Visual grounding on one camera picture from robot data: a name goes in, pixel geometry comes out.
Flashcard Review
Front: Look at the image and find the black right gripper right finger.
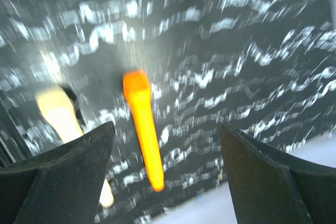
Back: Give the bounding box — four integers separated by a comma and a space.
220, 123, 335, 223

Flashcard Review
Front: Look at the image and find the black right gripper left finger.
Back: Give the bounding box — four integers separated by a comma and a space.
1, 122, 114, 224

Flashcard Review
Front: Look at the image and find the beige microphone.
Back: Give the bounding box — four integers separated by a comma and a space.
35, 84, 115, 208

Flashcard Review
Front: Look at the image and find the orange microphone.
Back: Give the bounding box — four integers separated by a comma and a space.
122, 70, 164, 191

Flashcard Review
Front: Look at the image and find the black marble pattern mat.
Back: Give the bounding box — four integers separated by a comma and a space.
1, 0, 335, 223

